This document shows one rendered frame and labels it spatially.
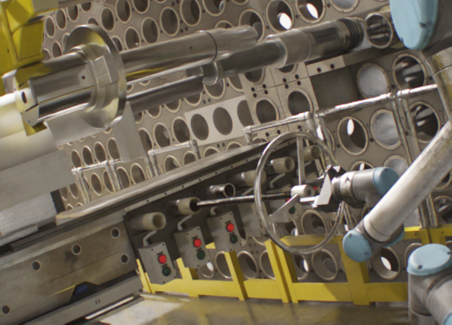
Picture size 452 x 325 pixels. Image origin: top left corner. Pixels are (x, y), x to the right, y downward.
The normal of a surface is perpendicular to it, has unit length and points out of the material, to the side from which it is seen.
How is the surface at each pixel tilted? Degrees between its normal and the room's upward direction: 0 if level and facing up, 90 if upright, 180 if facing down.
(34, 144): 68
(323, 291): 90
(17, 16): 90
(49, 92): 90
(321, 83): 90
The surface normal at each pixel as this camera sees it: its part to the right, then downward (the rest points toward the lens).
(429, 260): -0.23, -0.88
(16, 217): 0.60, -0.11
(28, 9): -0.74, 0.29
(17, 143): 0.44, -0.46
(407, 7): -0.97, 0.18
